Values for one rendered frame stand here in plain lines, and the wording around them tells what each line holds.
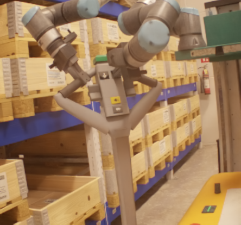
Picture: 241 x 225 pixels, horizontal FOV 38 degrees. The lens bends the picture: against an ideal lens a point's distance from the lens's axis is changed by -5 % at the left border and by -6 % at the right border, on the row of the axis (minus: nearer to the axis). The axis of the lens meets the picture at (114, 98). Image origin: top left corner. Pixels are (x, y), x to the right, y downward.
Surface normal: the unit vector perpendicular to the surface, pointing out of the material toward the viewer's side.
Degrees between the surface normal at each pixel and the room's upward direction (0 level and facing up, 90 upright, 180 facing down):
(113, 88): 74
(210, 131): 90
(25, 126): 90
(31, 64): 90
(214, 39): 90
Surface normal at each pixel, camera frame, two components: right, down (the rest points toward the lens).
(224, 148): -0.70, 0.11
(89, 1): 0.80, -0.03
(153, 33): 0.29, -0.20
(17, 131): 0.90, -0.08
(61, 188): -0.42, 0.08
